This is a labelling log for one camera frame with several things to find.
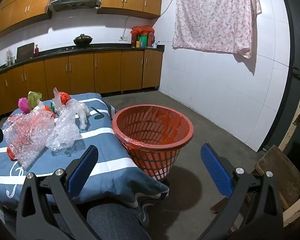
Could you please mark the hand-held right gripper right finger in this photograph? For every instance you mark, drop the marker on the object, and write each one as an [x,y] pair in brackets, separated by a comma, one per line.
[216,170]

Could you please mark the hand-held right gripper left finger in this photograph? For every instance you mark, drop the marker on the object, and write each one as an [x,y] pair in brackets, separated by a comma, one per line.
[82,170]

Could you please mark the orange plastic bag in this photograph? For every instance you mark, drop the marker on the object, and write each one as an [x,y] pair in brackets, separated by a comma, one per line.
[48,108]
[11,153]

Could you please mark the large bubble wrap sheet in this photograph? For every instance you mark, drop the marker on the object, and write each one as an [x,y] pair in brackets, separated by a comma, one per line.
[27,135]

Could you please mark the small bubble wrap sheet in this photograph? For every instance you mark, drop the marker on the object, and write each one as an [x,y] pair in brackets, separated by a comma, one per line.
[62,135]

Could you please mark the red plastic basket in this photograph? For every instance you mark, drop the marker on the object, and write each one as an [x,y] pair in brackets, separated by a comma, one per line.
[142,158]

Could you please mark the clear plastic bag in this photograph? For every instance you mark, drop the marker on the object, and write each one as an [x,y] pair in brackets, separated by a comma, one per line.
[73,108]

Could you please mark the blue striped blanket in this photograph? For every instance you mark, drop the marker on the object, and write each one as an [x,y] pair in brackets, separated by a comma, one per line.
[110,170]

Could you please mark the pink plastic bag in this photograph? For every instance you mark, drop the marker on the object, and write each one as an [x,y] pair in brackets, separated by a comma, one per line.
[23,105]

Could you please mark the olive green plastic bag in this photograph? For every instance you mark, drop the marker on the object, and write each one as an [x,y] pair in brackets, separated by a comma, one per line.
[34,98]

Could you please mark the person's leg in jeans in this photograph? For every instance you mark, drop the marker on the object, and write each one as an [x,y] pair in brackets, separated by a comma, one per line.
[115,220]

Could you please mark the brown wooden chair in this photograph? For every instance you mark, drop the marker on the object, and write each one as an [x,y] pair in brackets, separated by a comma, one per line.
[277,170]

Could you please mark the shiny green plastic bag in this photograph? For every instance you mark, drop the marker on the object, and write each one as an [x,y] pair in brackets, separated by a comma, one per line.
[52,105]

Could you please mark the red plastic bag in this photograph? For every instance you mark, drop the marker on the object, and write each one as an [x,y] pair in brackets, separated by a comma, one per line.
[64,97]

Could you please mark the glass jar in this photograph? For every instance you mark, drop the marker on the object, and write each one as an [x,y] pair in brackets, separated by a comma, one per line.
[9,58]

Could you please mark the dark cutting board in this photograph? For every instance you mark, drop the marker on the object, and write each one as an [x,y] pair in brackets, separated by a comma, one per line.
[25,52]

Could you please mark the red bottle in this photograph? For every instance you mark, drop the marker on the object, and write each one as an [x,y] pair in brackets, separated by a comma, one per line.
[36,51]

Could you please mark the wooden base cabinets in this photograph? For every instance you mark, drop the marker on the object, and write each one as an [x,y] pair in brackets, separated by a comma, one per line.
[107,70]

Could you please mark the black kitchen countertop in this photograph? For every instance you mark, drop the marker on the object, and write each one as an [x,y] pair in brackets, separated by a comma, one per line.
[115,47]

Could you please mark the black wok with lid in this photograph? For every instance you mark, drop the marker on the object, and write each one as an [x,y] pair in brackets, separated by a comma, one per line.
[83,40]

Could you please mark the yellow box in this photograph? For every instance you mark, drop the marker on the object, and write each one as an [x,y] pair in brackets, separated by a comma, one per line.
[139,44]

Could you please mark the green box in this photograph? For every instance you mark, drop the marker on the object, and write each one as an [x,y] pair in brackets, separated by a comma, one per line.
[143,40]

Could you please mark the red bags on jars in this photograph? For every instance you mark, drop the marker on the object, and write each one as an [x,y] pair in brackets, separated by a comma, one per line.
[142,30]

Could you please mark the pink floral sheet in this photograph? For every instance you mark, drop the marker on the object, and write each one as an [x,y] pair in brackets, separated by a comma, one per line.
[210,17]

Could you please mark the white wooden frame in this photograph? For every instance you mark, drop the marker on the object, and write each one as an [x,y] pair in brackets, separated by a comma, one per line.
[296,120]

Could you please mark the white wall socket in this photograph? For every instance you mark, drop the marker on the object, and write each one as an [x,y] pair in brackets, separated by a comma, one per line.
[122,38]

